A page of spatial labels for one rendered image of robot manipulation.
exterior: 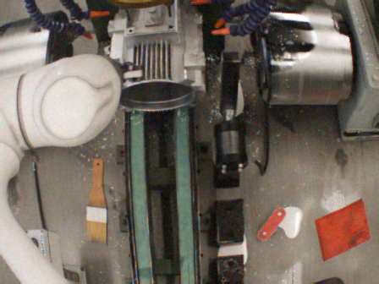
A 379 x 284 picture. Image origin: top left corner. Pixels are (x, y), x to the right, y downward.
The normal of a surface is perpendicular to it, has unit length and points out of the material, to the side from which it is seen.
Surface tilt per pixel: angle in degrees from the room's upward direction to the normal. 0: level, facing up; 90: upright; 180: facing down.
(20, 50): 9
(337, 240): 1
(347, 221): 1
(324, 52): 28
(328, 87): 66
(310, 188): 0
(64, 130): 43
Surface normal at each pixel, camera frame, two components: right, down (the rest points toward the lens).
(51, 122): -0.06, 0.33
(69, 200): -0.03, -0.29
